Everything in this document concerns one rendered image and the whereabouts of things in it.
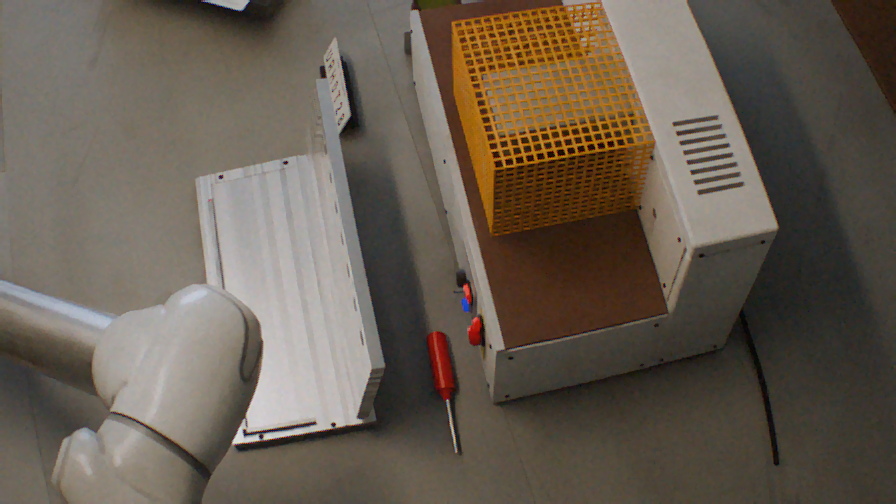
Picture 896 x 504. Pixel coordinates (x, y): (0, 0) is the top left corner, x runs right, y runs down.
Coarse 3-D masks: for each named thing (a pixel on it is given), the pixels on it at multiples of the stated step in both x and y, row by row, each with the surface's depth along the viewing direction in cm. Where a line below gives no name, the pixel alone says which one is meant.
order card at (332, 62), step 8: (336, 40) 188; (328, 48) 190; (336, 48) 187; (328, 56) 190; (336, 56) 187; (328, 64) 190; (336, 64) 187; (328, 72) 190; (336, 72) 187; (336, 80) 186; (336, 88) 186; (344, 88) 183; (336, 96) 186; (344, 96) 183; (336, 104) 186; (344, 104) 183; (336, 112) 186; (344, 112) 183; (336, 120) 186; (344, 120) 183
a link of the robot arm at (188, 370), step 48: (0, 288) 139; (192, 288) 124; (0, 336) 135; (48, 336) 129; (96, 336) 126; (144, 336) 120; (192, 336) 119; (240, 336) 122; (96, 384) 123; (144, 384) 116; (192, 384) 117; (240, 384) 121; (192, 432) 116
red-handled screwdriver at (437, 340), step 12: (432, 336) 168; (444, 336) 169; (432, 348) 168; (444, 348) 168; (432, 360) 167; (444, 360) 167; (432, 372) 167; (444, 372) 166; (444, 384) 165; (444, 396) 165; (456, 444) 162
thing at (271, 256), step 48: (240, 192) 180; (288, 192) 180; (240, 240) 176; (288, 240) 176; (240, 288) 173; (288, 288) 173; (288, 336) 169; (336, 336) 169; (288, 384) 166; (336, 384) 166; (240, 432) 162; (288, 432) 163
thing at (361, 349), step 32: (320, 96) 165; (320, 128) 169; (320, 160) 174; (320, 192) 171; (320, 224) 172; (352, 224) 156; (352, 256) 153; (352, 288) 159; (352, 320) 161; (352, 352) 160; (352, 384) 160
